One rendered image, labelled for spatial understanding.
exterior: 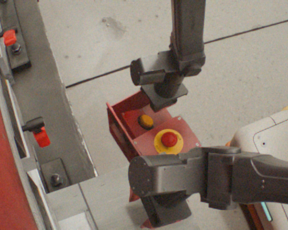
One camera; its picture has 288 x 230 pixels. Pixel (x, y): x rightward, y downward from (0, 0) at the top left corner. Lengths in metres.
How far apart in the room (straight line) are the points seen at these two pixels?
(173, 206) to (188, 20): 0.31
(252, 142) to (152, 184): 1.14
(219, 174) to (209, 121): 1.43
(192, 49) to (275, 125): 0.95
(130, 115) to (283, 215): 0.76
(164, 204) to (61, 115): 0.43
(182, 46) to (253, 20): 1.54
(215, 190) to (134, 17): 1.75
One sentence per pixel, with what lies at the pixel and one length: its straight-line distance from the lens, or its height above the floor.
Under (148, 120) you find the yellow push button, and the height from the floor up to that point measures 0.73.
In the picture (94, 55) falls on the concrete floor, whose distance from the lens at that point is 2.15.
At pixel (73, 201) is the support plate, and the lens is 0.84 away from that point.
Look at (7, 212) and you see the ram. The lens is 0.36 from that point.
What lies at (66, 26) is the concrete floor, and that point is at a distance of 2.27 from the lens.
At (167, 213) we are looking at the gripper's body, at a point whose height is 1.12.
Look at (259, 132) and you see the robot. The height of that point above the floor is 0.28.
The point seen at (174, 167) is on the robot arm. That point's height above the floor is 1.25.
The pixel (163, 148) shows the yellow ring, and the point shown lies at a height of 0.78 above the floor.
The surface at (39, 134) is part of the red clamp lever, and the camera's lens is 0.74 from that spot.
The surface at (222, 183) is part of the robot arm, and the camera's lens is 0.59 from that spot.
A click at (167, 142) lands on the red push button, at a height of 0.81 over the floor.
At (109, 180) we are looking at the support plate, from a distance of 0.85.
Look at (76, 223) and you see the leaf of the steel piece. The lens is 0.83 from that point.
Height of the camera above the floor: 1.82
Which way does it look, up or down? 65 degrees down
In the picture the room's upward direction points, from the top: 3 degrees clockwise
